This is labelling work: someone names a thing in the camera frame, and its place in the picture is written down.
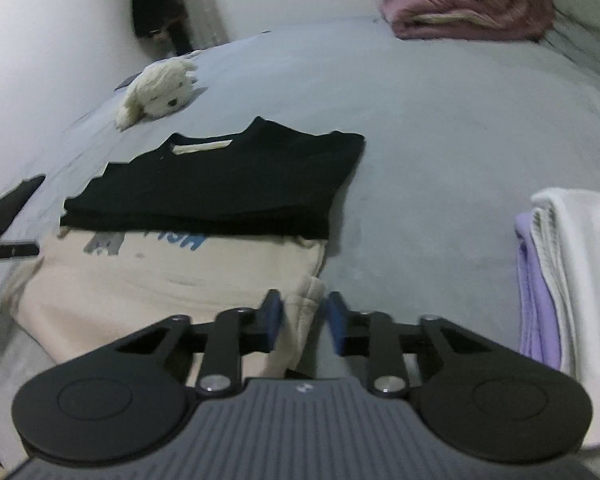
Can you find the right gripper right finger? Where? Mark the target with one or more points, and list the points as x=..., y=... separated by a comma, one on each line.
x=478, y=396

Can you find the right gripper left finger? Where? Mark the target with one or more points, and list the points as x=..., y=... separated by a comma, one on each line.
x=128, y=398

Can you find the beige bear raglan shirt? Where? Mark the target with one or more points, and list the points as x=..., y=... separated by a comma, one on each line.
x=194, y=227

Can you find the folded white purple clothes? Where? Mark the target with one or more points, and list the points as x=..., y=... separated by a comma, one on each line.
x=558, y=265

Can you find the folded black garment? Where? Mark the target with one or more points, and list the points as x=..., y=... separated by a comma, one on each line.
x=14, y=200

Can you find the dark tablet on bed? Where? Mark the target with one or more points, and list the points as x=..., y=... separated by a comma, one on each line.
x=126, y=82

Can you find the white plush dog toy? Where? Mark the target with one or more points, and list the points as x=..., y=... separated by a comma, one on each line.
x=161, y=89

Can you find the grey bed sheet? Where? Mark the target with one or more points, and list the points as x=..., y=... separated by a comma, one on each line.
x=458, y=138

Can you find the dark jacket on rack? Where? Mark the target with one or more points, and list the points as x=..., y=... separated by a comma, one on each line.
x=162, y=19

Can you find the left grey curtain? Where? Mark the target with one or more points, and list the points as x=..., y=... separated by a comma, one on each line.
x=206, y=23

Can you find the pink rolled quilt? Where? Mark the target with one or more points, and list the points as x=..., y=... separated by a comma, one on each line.
x=483, y=20

